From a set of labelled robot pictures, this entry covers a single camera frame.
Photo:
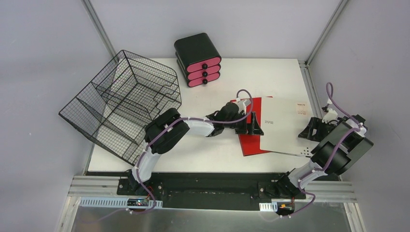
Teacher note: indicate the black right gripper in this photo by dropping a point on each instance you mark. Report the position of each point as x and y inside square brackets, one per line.
[314, 123]

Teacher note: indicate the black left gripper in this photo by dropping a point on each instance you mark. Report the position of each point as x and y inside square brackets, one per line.
[242, 123]

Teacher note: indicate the red binder folder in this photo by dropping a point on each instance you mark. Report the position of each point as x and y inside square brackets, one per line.
[250, 144]

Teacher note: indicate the white binder cover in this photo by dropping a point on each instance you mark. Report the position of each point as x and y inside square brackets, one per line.
[282, 120]

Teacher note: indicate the black wire mesh tray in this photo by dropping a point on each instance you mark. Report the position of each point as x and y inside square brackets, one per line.
[113, 109]

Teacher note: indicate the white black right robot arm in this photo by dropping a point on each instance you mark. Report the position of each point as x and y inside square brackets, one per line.
[342, 147]

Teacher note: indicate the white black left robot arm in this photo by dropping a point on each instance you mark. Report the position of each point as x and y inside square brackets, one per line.
[164, 132]

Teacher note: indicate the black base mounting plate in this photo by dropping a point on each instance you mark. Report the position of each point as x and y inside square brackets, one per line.
[215, 191]

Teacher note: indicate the pink top drawer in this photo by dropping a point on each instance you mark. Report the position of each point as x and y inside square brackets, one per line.
[204, 64]

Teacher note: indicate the black drawer cabinet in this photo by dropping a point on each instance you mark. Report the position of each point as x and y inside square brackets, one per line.
[193, 49]

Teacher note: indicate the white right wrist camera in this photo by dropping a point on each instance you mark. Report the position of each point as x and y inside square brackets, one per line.
[330, 114]

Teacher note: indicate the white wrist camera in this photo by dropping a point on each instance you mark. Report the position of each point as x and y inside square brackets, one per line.
[242, 104]
[330, 114]

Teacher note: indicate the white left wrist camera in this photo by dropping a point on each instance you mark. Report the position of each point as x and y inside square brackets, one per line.
[242, 104]

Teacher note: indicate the white cable duct right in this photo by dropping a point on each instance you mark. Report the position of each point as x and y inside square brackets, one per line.
[268, 207]

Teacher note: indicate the white cable duct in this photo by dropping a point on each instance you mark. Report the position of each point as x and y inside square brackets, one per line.
[268, 207]
[130, 203]

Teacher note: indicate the white cable duct left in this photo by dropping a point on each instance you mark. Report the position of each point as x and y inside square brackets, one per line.
[130, 203]

